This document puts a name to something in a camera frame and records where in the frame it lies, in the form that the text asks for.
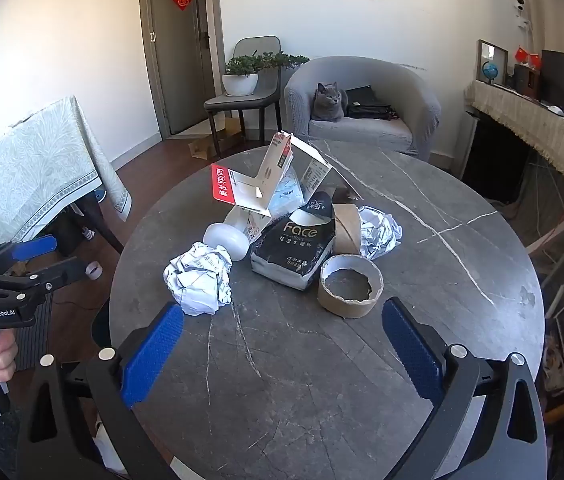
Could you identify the beige fringed desk cloth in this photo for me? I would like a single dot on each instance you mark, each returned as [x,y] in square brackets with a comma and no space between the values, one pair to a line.
[537,130]

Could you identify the grey cat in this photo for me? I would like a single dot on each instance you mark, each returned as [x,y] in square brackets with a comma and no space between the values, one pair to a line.
[328,102]

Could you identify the white security camera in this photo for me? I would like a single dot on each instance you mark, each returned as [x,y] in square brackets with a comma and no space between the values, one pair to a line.
[521,7]

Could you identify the small red flags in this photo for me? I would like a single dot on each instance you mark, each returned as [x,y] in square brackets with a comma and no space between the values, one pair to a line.
[527,56]

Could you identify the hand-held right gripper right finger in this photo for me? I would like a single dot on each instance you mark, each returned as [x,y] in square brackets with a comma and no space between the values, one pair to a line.
[409,345]

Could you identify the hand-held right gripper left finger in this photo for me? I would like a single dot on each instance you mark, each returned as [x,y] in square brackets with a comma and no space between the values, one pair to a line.
[157,350]

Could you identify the red and white cardboard packaging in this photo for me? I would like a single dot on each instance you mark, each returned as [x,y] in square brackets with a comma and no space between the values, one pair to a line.
[247,185]

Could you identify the clear tape roll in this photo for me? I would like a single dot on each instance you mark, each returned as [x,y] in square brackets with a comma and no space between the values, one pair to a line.
[93,270]

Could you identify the white open cardboard box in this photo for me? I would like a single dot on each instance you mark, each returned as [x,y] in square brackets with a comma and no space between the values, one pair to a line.
[312,170]

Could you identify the grey armchair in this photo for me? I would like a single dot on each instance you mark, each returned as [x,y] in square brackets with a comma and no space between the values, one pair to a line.
[412,100]

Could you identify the potted plant in white pot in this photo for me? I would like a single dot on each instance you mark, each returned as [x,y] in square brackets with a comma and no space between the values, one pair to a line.
[242,80]

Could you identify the smooth cardboard tape core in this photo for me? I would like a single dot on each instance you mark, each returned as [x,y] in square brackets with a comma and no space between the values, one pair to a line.
[347,230]

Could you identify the grey door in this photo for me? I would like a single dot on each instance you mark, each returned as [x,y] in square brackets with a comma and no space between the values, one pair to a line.
[182,60]

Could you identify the dark wooden box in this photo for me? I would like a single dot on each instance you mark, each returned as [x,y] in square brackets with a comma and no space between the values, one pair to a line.
[527,82]

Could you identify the white round plastic piece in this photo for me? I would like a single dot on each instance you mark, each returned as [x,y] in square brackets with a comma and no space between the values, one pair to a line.
[224,241]

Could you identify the torn-edged cardboard tape core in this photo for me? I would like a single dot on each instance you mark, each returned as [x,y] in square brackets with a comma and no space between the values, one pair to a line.
[347,307]

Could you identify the black table leg with sock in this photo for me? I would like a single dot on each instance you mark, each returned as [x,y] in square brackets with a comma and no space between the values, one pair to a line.
[104,227]

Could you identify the grey dining chair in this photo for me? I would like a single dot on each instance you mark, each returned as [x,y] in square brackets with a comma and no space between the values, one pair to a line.
[257,100]

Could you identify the black bag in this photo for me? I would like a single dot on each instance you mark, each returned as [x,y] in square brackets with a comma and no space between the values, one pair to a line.
[367,105]

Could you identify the white crumpled paper ball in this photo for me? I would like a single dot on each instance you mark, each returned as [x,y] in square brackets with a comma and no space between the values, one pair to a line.
[197,280]

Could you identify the silvery paper ball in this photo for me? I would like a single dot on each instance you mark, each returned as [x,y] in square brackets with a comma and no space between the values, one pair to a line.
[379,232]

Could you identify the flat cardboard box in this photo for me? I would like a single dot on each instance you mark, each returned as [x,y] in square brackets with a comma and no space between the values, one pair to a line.
[207,145]

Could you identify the black tissue packet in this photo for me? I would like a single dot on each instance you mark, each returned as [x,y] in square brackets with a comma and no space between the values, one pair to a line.
[292,255]

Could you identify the blue and white mask packet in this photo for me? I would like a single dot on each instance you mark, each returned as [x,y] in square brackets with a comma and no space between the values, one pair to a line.
[287,195]

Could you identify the small blue globe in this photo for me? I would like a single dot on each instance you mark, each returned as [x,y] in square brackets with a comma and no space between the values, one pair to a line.
[489,70]

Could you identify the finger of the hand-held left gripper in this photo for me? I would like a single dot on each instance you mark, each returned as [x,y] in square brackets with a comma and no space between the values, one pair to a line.
[57,277]
[32,249]

